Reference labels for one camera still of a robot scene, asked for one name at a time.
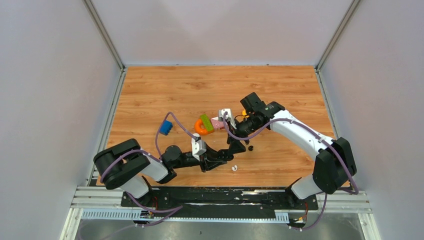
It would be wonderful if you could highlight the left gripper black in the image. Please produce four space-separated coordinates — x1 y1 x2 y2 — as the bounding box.
172 142 228 173

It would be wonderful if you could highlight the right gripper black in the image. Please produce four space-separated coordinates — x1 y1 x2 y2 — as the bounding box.
226 113 263 156

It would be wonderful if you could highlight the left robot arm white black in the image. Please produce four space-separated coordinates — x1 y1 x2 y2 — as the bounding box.
93 138 234 207

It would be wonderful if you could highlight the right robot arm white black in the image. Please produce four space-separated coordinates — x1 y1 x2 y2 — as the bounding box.
218 92 358 209

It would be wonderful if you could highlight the pink patterned card box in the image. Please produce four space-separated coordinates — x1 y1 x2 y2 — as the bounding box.
210 116 225 131

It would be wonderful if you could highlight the green toy block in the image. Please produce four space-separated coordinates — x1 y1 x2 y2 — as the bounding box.
199 114 215 133

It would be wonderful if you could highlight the blue toy block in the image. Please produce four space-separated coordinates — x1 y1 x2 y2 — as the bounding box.
158 120 173 136

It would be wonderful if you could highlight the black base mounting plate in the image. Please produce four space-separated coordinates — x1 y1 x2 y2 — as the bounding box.
138 186 318 218

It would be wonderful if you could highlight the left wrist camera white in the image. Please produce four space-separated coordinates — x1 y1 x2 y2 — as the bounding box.
191 133 207 161

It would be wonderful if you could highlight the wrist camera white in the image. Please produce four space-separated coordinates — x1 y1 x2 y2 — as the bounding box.
191 133 207 161
217 108 237 130

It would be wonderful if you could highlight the orange ring toy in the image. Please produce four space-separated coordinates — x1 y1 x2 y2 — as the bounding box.
194 119 214 136

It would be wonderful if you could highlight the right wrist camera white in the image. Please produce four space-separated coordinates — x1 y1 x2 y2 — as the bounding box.
217 108 237 130

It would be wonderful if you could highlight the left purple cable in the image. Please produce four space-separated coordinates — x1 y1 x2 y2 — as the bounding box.
100 111 201 240

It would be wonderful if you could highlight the white slotted cable duct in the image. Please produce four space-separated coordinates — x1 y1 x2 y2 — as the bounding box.
81 208 290 224

